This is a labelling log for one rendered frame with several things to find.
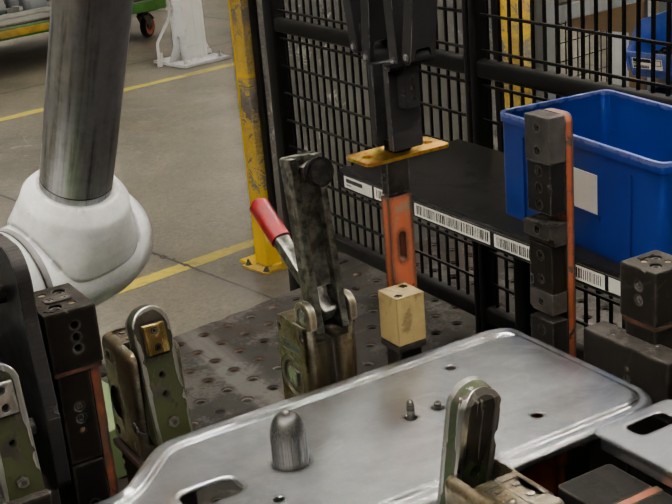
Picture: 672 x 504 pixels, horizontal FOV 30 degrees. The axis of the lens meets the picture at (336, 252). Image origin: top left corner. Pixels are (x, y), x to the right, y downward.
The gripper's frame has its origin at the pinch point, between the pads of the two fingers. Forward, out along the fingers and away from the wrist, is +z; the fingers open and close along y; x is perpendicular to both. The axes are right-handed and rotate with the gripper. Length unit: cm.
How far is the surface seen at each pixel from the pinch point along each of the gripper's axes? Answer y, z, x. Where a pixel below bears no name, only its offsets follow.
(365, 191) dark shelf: -57, 28, 32
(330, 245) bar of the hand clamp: -13.9, 16.4, 0.7
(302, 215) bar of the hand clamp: -14.5, 12.8, -1.8
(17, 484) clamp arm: -11.6, 28.6, -33.6
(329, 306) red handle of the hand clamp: -13.3, 22.3, -0.4
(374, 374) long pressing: -9.0, 28.7, 1.5
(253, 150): -283, 87, 129
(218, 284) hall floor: -281, 130, 110
